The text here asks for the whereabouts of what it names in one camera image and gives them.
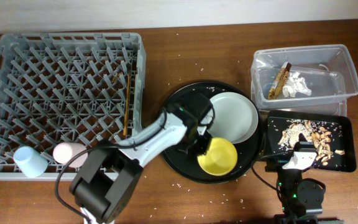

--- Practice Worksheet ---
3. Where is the yellow bowl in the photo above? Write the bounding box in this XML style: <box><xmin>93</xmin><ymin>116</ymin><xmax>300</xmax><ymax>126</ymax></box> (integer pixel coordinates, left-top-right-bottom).
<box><xmin>197</xmin><ymin>138</ymin><xmax>238</xmax><ymax>176</ymax></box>

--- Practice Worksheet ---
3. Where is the white plate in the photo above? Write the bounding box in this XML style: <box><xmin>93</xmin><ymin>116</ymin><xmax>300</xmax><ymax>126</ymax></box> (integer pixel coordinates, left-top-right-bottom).
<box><xmin>208</xmin><ymin>92</ymin><xmax>259</xmax><ymax>144</ymax></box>

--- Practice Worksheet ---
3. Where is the wooden chopstick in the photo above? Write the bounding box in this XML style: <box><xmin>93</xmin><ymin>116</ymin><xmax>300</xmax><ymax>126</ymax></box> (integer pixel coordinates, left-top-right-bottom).
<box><xmin>123</xmin><ymin>73</ymin><xmax>131</xmax><ymax>138</ymax></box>

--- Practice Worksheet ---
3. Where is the food scraps pile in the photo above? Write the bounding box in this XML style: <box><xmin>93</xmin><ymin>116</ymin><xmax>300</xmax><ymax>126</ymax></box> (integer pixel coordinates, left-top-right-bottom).
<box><xmin>277</xmin><ymin>119</ymin><xmax>346</xmax><ymax>166</ymax></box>

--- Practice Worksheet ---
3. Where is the pink paper cup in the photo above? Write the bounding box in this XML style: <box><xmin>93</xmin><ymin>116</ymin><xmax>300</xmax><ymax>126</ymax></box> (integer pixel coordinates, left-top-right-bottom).
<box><xmin>53</xmin><ymin>142</ymin><xmax>88</xmax><ymax>168</ymax></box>

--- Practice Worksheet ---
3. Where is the blue cup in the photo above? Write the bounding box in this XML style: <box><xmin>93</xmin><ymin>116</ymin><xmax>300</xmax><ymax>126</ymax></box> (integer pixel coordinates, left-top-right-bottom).
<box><xmin>13</xmin><ymin>146</ymin><xmax>48</xmax><ymax>178</ymax></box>

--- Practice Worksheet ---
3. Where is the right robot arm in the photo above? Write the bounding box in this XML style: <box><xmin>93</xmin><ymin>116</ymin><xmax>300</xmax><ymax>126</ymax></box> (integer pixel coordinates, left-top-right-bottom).
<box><xmin>255</xmin><ymin>152</ymin><xmax>345</xmax><ymax>224</ymax></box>

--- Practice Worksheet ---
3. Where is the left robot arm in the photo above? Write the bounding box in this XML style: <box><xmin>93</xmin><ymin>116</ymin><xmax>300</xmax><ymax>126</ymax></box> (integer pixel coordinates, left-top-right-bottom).
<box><xmin>55</xmin><ymin>93</ymin><xmax>216</xmax><ymax>223</ymax></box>

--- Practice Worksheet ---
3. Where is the grey dishwasher rack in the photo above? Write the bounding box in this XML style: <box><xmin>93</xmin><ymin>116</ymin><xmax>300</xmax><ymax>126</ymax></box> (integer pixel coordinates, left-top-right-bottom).
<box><xmin>0</xmin><ymin>32</ymin><xmax>146</xmax><ymax>181</ymax></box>

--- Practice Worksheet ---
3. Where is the round black tray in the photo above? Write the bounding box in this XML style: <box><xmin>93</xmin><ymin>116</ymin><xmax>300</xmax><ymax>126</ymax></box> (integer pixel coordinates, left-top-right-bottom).
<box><xmin>163</xmin><ymin>81</ymin><xmax>265</xmax><ymax>184</ymax></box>

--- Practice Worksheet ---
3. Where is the brown snack wrapper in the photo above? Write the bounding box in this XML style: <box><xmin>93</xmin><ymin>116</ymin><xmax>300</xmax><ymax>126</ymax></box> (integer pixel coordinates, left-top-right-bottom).
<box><xmin>268</xmin><ymin>62</ymin><xmax>291</xmax><ymax>100</ymax></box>

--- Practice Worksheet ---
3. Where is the crumpled white tissue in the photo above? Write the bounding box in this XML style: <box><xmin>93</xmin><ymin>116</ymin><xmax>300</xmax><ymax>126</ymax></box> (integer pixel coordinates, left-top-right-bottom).
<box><xmin>282</xmin><ymin>72</ymin><xmax>312</xmax><ymax>98</ymax></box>

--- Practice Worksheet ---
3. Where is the black rectangular tray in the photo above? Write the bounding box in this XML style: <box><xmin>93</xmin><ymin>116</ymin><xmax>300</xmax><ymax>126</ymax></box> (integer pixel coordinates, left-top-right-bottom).
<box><xmin>265</xmin><ymin>110</ymin><xmax>357</xmax><ymax>172</ymax></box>

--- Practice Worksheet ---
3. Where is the clear plastic bin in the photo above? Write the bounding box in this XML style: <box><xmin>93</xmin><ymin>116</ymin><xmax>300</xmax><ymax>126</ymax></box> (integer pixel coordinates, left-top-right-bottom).
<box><xmin>250</xmin><ymin>44</ymin><xmax>358</xmax><ymax>116</ymax></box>

